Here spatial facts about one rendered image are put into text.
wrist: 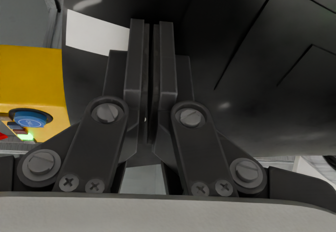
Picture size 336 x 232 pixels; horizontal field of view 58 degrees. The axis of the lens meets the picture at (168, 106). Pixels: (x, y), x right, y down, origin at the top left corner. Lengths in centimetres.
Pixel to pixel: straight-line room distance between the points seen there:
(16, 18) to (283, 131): 105
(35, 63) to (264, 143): 33
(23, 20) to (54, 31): 59
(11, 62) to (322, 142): 38
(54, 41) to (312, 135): 44
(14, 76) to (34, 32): 67
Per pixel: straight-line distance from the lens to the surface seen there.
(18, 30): 113
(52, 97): 41
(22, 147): 93
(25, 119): 43
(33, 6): 118
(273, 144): 20
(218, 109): 16
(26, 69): 44
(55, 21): 57
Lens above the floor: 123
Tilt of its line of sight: 24 degrees down
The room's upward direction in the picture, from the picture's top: 180 degrees counter-clockwise
